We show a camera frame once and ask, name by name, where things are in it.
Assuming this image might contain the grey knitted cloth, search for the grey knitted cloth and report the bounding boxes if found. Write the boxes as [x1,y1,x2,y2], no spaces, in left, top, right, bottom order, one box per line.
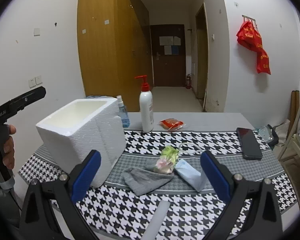
[122,167,174,196]

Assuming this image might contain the wooden sticks by wall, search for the wooden sticks by wall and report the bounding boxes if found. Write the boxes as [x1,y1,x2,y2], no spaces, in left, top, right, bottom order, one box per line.
[289,90,300,132]

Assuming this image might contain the white wall socket plates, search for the white wall socket plates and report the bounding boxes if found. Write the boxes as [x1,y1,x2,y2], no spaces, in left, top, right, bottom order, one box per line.
[28,75,43,89]

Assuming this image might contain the red hanging bag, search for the red hanging bag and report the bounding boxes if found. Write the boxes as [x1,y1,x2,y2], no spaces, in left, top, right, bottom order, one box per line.
[236,20,271,75]

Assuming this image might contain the dark brown door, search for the dark brown door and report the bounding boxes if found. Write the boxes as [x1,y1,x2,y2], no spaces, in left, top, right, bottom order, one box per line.
[150,24,186,87]

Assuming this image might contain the wooden wardrobe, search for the wooden wardrobe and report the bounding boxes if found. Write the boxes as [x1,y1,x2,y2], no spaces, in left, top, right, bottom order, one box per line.
[77,0,153,112]

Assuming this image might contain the red fire extinguisher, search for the red fire extinguisher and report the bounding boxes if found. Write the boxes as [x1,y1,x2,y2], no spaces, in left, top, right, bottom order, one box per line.
[186,74,192,89]

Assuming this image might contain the wall coat hook rail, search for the wall coat hook rail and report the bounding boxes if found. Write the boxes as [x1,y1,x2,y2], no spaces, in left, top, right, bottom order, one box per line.
[242,15,257,29]

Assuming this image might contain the crumpled grey blue cloth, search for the crumpled grey blue cloth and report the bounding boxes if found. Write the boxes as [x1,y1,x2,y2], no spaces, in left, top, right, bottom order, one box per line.
[86,95,114,99]

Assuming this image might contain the clear plastic cup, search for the clear plastic cup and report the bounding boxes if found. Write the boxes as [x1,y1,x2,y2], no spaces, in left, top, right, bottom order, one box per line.
[257,125,274,143]

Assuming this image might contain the person's left hand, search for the person's left hand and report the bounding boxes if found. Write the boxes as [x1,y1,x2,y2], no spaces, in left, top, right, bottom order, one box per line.
[2,125,17,170]

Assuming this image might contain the white styrofoam box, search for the white styrofoam box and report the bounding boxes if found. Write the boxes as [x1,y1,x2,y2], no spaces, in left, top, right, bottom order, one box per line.
[36,98,126,187]

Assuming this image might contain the white red pump bottle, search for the white red pump bottle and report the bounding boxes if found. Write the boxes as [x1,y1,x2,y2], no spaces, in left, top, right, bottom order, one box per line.
[135,75,154,133]

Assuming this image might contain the houndstooth tablecloth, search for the houndstooth tablecloth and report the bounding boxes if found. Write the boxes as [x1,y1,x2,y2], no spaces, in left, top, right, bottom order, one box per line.
[18,129,298,240]

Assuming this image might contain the blue spray bottle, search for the blue spray bottle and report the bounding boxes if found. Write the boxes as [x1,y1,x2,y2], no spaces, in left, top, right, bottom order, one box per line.
[117,95,130,128]

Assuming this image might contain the blue face mask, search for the blue face mask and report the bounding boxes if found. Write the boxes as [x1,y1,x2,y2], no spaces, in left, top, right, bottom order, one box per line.
[174,159,207,192]

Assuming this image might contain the red snack packet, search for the red snack packet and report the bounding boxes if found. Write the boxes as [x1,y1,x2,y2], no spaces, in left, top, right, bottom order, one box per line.
[159,118,184,131]

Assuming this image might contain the black smartphone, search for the black smartphone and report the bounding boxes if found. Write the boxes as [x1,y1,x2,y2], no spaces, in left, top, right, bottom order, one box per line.
[236,127,263,160]

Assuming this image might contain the green plastic bag bundle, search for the green plastic bag bundle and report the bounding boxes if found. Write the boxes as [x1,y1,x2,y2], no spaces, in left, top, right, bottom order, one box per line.
[153,146,179,174]

